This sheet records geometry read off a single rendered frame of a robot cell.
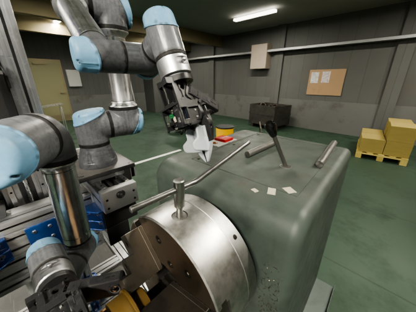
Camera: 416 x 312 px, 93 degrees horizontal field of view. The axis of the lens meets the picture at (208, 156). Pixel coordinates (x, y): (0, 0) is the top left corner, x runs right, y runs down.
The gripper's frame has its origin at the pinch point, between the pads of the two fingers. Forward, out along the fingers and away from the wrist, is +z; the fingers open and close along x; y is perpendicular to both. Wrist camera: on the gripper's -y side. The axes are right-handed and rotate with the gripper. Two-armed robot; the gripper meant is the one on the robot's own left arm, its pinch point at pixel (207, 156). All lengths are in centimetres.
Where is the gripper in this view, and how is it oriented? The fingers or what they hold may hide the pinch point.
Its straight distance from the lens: 50.3
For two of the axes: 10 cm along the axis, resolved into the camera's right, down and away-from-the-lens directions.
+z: 2.9, 9.5, 0.9
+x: 6.9, -1.5, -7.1
